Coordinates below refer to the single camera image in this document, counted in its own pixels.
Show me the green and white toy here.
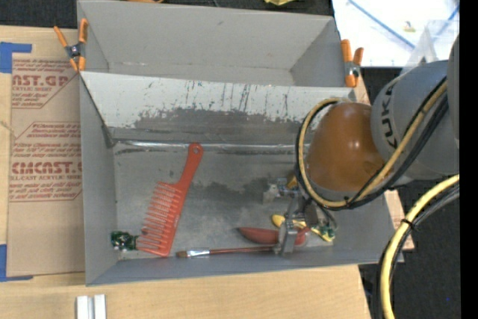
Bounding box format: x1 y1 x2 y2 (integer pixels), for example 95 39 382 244
110 230 140 252

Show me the small white object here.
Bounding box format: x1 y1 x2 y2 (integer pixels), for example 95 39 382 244
262 182 282 204

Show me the yellow toy banana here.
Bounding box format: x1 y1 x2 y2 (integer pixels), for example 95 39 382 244
270 213 335 243

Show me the brown cardboard board red print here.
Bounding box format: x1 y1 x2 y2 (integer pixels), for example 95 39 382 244
0 25 87 283

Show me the orange wide-tooth comb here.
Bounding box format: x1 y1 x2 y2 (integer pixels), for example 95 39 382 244
134 143 205 258

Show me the red-handled paint brush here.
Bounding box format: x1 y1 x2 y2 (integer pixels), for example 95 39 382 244
175 245 280 260

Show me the grey metal bin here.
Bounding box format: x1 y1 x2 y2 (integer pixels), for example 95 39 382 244
76 0 405 287

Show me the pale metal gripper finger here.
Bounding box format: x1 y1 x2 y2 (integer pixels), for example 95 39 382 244
277 226 289 256
286 228 299 255

